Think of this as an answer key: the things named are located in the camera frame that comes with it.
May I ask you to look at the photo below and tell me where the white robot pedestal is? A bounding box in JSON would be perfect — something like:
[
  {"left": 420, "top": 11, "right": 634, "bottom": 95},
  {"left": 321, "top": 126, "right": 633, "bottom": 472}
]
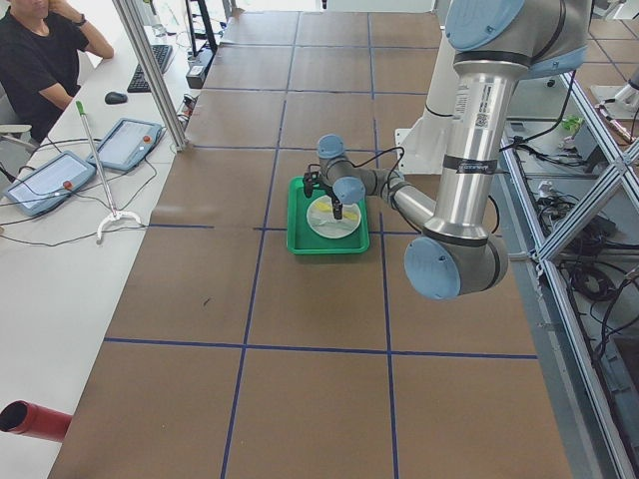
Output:
[{"left": 395, "top": 26, "right": 458, "bottom": 175}]

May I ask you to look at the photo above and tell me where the near teach pendant tablet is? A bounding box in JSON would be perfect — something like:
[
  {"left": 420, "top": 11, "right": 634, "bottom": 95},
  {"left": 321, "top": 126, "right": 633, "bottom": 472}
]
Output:
[{"left": 4, "top": 151, "right": 96, "bottom": 217}]

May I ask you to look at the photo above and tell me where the red cylinder tube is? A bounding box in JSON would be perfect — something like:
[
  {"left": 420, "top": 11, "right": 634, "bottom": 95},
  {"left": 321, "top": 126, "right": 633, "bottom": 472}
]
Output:
[{"left": 1, "top": 400, "right": 73, "bottom": 443}]

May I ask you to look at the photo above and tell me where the light green plastic fork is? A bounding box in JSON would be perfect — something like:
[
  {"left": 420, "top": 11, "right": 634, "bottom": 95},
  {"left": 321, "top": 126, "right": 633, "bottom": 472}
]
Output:
[{"left": 309, "top": 214, "right": 359, "bottom": 235}]

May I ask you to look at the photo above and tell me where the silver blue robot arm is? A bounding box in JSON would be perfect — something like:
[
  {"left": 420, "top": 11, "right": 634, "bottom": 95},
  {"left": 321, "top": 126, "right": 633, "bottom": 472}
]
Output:
[{"left": 304, "top": 1, "right": 593, "bottom": 299}]

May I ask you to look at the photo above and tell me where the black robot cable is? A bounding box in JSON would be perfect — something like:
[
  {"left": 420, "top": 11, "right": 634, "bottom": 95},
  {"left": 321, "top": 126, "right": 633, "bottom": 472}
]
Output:
[{"left": 305, "top": 69, "right": 580, "bottom": 211}]

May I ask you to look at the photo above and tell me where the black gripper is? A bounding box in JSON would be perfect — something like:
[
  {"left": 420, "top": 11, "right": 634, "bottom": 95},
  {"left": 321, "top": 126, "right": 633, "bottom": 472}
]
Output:
[{"left": 303, "top": 171, "right": 343, "bottom": 220}]

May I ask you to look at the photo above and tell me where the black computer keyboard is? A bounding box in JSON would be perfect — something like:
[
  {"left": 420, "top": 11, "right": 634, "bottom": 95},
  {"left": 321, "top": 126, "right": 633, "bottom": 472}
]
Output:
[{"left": 126, "top": 44, "right": 175, "bottom": 94}]

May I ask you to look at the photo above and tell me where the far teach pendant tablet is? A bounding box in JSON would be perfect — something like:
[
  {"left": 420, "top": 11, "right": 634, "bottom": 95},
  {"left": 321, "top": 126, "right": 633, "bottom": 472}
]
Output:
[{"left": 97, "top": 118, "right": 163, "bottom": 172}]

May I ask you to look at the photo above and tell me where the green plastic tray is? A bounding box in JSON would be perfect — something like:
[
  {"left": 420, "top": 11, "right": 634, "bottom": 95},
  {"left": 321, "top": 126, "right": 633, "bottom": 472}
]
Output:
[{"left": 287, "top": 177, "right": 369, "bottom": 255}]

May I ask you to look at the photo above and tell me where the white round plate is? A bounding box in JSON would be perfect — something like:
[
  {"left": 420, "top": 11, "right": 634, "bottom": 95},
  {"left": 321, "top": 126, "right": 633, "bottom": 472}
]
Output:
[{"left": 307, "top": 195, "right": 361, "bottom": 240}]

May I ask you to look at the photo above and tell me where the aluminium frame rail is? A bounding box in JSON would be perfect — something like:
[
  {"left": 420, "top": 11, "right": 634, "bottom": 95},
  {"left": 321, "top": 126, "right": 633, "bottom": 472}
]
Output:
[{"left": 499, "top": 60, "right": 638, "bottom": 478}]

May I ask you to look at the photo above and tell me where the teach pendant tablet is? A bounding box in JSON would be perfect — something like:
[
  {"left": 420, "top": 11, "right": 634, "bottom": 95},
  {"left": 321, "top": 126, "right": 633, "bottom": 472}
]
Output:
[
  {"left": 97, "top": 118, "right": 163, "bottom": 172},
  {"left": 4, "top": 151, "right": 96, "bottom": 217}
]

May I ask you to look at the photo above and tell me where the black computer mouse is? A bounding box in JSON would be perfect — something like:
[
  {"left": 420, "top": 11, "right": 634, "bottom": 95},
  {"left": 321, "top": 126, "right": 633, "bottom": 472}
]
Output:
[{"left": 104, "top": 92, "right": 128, "bottom": 105}]

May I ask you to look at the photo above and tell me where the white grabber stick tool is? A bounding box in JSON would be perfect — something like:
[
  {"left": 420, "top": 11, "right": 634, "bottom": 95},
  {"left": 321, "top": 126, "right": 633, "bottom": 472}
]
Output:
[{"left": 75, "top": 101, "right": 142, "bottom": 244}]

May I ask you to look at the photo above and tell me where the aluminium frame post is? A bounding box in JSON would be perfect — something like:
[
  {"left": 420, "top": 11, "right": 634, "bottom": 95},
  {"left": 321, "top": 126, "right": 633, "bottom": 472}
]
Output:
[{"left": 113, "top": 0, "right": 188, "bottom": 152}]

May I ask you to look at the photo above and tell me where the yellow plastic spoon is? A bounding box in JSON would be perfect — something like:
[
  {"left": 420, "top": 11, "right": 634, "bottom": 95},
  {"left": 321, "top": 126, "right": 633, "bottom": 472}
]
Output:
[{"left": 315, "top": 203, "right": 358, "bottom": 221}]

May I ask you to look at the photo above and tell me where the seated person in black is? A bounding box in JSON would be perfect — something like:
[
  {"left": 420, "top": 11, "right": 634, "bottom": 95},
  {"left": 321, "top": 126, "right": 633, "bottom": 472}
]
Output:
[{"left": 1, "top": 1, "right": 114, "bottom": 143}]

